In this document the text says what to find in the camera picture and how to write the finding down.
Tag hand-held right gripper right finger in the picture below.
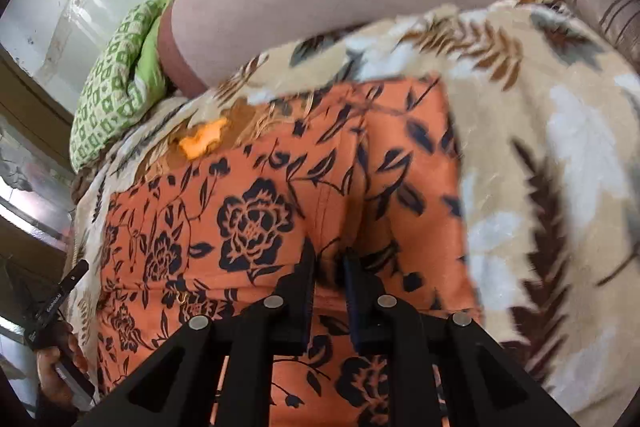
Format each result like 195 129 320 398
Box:
344 251 572 427

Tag green patterned pillow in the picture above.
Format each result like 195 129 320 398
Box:
70 0 173 171

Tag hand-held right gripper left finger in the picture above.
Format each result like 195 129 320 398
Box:
75 238 318 427

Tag brown wooden frame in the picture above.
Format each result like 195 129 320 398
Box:
0 48 76 131

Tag brown striped cloth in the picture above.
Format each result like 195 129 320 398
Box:
565 0 640 78

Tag person's left hand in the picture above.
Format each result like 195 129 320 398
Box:
36 321 95 408

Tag orange black floral pants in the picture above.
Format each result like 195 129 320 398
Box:
95 76 483 427

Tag beige leaf-print blanket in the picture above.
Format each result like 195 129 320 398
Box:
70 0 640 408

